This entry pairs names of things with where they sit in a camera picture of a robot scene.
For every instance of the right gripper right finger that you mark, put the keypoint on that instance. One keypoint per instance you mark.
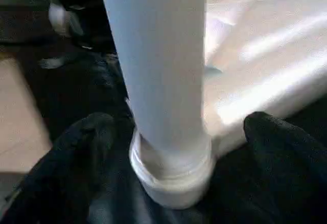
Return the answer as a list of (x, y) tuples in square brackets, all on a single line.
[(288, 178)]

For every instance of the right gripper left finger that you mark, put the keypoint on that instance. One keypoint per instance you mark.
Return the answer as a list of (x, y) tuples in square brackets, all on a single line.
[(64, 178)]

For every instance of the white plastic table top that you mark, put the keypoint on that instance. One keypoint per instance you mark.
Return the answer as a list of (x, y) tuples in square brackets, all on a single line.
[(268, 55)]

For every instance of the white plastic table leg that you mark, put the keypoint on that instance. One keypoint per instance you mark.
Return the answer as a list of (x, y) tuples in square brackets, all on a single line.
[(158, 55)]

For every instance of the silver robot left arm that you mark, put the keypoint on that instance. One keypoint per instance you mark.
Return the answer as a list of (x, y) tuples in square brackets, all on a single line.
[(66, 19)]

